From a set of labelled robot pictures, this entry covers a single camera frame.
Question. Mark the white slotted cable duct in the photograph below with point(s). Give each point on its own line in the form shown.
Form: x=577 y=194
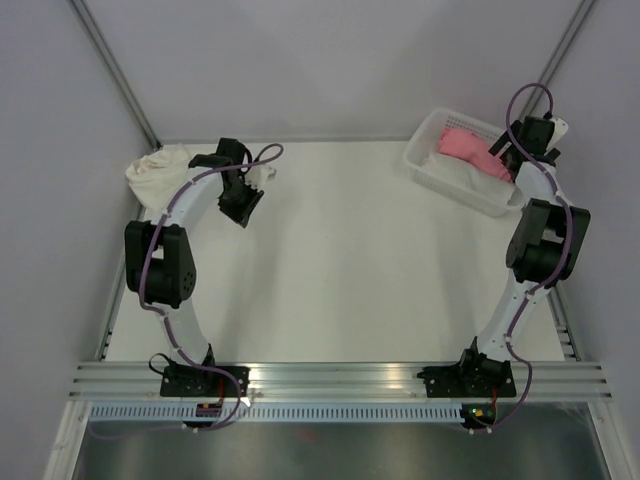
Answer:
x=322 y=413

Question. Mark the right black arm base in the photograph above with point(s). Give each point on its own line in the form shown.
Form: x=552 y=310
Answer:
x=474 y=375

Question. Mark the white plastic basket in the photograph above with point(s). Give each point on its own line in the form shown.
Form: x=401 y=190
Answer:
x=425 y=139

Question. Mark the right aluminium frame post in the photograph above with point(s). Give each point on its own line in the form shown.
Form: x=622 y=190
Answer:
x=560 y=53

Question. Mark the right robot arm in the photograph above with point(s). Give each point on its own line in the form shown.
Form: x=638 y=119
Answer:
x=546 y=243

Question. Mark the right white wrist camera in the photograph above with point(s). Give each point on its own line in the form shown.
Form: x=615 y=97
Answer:
x=561 y=128

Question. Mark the aluminium frame post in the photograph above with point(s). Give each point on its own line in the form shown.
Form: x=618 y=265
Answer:
x=560 y=53
x=99 y=43

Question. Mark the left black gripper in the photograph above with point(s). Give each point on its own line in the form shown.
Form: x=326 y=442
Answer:
x=243 y=214

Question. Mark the white cloth in basket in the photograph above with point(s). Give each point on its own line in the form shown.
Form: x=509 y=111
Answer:
x=463 y=182

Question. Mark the aluminium mounting rail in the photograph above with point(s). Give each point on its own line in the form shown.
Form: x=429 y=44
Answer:
x=339 y=382

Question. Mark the left aluminium frame post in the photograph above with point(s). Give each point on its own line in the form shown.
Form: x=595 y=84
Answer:
x=99 y=43

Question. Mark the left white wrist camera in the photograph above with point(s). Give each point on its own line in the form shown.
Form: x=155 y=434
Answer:
x=258 y=177

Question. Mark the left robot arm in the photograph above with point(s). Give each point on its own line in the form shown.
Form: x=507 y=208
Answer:
x=159 y=264

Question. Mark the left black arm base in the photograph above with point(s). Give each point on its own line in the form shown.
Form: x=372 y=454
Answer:
x=185 y=381

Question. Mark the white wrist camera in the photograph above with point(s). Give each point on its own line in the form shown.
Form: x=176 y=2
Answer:
x=561 y=128
x=258 y=177

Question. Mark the pink t-shirt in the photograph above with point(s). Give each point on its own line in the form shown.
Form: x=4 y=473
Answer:
x=467 y=146

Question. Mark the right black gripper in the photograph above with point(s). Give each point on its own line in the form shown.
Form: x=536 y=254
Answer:
x=496 y=149

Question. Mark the cream white t-shirt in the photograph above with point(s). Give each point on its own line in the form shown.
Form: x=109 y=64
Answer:
x=156 y=177

